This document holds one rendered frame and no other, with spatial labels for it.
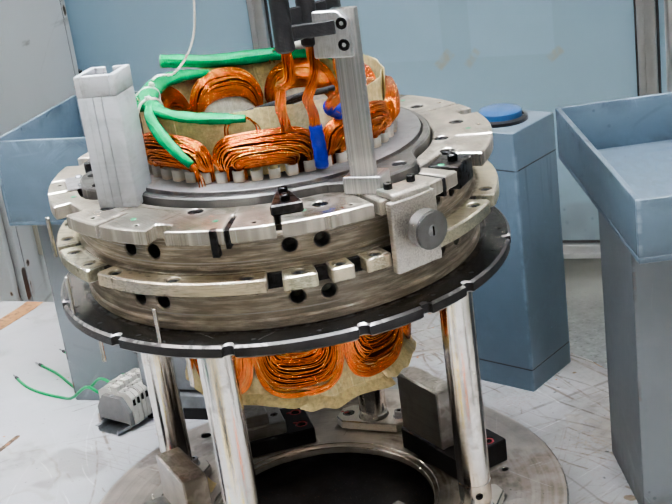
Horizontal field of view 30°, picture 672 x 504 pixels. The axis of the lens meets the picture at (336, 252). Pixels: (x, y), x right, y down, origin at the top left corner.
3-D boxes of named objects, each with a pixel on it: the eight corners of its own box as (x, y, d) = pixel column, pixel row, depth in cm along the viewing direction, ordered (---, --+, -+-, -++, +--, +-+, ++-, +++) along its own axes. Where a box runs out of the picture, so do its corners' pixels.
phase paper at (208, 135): (164, 181, 84) (152, 117, 82) (172, 174, 85) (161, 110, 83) (279, 175, 82) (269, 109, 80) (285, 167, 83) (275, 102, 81)
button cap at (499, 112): (507, 125, 111) (506, 114, 110) (469, 122, 113) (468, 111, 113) (530, 113, 114) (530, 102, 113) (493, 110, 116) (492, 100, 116)
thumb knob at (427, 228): (408, 251, 77) (404, 213, 76) (440, 239, 79) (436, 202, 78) (420, 255, 76) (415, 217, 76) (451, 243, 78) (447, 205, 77)
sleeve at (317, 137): (312, 171, 81) (305, 126, 80) (317, 165, 82) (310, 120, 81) (327, 171, 81) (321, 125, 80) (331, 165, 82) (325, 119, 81)
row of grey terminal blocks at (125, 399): (125, 437, 120) (117, 398, 118) (90, 428, 123) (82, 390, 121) (193, 392, 127) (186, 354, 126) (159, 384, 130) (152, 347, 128)
